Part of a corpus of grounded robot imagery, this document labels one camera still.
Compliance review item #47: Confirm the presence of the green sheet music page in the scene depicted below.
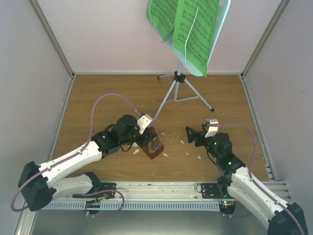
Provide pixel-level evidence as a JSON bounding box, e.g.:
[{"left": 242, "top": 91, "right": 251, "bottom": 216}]
[
  {"left": 172, "top": 0, "right": 219, "bottom": 76},
  {"left": 146, "top": 0, "right": 178, "bottom": 41}
]

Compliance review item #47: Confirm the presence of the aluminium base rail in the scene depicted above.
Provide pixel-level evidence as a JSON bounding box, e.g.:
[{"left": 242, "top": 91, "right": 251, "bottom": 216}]
[{"left": 97, "top": 182, "right": 291, "bottom": 202}]

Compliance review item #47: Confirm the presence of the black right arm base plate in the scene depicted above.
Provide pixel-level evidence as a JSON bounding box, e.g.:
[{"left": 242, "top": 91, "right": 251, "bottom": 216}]
[{"left": 201, "top": 183, "right": 227, "bottom": 199}]

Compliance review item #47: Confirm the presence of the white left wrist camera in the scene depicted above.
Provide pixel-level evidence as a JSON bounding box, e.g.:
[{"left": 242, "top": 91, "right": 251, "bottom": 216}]
[{"left": 137, "top": 114, "right": 154, "bottom": 134}]

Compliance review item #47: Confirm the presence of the clear plastic metronome cover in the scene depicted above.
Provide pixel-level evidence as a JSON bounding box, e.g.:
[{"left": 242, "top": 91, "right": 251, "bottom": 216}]
[{"left": 148, "top": 130, "right": 164, "bottom": 154}]

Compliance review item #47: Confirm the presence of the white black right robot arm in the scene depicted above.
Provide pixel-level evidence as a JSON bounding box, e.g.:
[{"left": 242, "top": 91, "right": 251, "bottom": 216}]
[{"left": 186, "top": 125, "right": 308, "bottom": 235}]

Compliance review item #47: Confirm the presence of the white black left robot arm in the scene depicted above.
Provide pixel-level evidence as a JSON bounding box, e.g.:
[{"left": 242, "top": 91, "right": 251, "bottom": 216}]
[{"left": 18, "top": 115, "right": 157, "bottom": 212}]

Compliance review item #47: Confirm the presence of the grey slotted cable duct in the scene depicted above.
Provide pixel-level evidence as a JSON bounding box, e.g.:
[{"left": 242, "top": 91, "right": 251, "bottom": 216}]
[{"left": 44, "top": 200, "right": 220, "bottom": 212}]

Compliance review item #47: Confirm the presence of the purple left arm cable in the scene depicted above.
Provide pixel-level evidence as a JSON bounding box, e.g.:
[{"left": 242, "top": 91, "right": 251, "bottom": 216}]
[{"left": 10, "top": 92, "right": 144, "bottom": 212}]

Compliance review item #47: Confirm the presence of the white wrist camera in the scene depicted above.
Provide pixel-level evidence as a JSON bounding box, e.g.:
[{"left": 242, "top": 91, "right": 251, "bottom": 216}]
[
  {"left": 137, "top": 114, "right": 154, "bottom": 134},
  {"left": 201, "top": 118, "right": 219, "bottom": 138}
]

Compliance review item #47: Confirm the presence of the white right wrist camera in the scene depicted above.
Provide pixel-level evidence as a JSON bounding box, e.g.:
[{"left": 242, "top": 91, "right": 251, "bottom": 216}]
[{"left": 201, "top": 118, "right": 219, "bottom": 138}]

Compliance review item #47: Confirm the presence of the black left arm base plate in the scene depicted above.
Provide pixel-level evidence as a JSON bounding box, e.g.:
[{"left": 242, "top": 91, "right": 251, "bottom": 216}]
[{"left": 96, "top": 182, "right": 116, "bottom": 200}]

